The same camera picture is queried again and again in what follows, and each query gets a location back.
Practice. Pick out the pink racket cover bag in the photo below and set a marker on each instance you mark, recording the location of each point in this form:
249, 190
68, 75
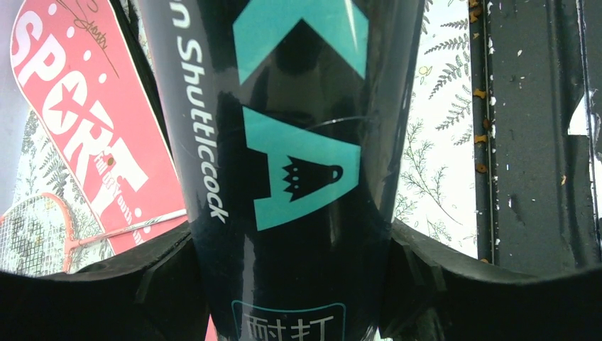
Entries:
71, 62

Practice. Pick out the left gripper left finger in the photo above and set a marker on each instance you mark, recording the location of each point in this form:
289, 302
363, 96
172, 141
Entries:
151, 292

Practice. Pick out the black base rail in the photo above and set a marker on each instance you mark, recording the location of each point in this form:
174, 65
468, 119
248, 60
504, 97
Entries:
536, 68

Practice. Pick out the floral patterned table mat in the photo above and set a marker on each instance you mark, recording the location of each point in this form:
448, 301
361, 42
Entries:
436, 193

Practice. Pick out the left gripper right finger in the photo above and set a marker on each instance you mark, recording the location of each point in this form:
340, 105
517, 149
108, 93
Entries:
433, 292

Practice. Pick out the black shuttlecock tube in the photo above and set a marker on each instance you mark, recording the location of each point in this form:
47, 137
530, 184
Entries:
286, 121

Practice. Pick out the pink badminton racket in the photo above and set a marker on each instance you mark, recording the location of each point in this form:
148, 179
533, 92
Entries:
38, 239

